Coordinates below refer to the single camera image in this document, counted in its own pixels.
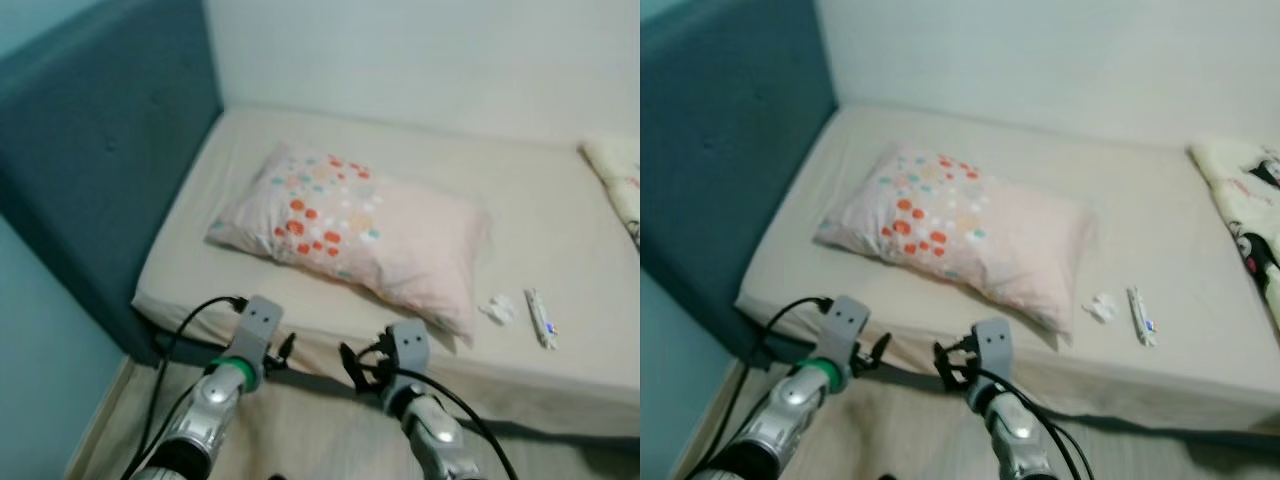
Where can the pink dotted pillow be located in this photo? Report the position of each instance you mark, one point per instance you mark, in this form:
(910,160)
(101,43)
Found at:
(400,240)
(1010,240)

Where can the white green printed tube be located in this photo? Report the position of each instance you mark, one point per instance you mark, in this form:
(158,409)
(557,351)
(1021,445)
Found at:
(541,320)
(1141,318)

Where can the cream cartoon print blanket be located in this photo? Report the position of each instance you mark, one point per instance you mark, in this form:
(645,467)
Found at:
(1240,190)
(620,170)

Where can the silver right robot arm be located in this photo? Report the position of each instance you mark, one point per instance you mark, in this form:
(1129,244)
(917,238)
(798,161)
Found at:
(435,440)
(1015,440)

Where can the crumpled white tissue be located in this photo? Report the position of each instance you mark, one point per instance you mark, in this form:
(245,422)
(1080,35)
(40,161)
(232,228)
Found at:
(1100,308)
(498,309)

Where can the beige sheeted bed mattress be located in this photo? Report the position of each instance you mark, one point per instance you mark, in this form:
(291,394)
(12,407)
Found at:
(520,220)
(1120,220)

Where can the teal upholstered headboard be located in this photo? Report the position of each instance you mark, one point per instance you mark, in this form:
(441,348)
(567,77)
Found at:
(720,150)
(90,150)

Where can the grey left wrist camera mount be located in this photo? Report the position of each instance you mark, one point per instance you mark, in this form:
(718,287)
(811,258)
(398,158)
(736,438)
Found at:
(845,320)
(260,320)

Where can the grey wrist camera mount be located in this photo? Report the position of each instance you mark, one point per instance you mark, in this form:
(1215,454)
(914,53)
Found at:
(408,345)
(260,320)
(993,345)
(845,320)

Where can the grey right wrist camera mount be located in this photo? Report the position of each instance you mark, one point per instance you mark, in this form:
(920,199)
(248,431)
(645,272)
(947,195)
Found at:
(408,345)
(993,345)

